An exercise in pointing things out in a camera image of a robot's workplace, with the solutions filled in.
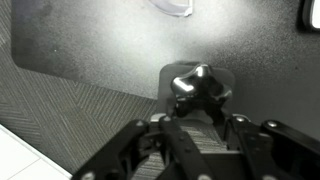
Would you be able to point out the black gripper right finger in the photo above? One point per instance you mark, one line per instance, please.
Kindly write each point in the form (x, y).
(255, 146)

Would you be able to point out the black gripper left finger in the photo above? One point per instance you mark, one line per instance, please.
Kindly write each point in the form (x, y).
(182, 158)

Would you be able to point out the clear safety glasses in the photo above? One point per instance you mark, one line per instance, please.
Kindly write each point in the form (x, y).
(173, 9)

